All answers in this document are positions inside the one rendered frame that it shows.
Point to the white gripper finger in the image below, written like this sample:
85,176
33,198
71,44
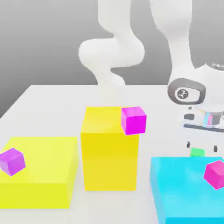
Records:
188,144
215,148

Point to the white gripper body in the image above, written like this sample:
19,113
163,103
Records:
201,135

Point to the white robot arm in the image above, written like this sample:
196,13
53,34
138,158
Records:
112,52

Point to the small green cube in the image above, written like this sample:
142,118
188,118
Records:
197,152

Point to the small pink cube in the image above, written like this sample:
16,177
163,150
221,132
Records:
215,175

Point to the small magenta cube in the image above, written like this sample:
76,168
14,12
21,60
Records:
133,121

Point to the small purple cube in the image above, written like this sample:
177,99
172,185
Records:
12,161

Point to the large cyan box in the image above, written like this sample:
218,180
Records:
183,189

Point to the large lime yellow box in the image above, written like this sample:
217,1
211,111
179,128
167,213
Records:
43,175

